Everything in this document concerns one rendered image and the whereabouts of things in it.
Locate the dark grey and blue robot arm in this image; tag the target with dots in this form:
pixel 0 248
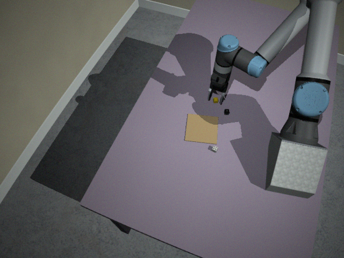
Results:
pixel 311 92

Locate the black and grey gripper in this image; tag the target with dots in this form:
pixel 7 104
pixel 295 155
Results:
pixel 222 75

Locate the tan flat mat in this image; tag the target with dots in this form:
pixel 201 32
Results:
pixel 202 129

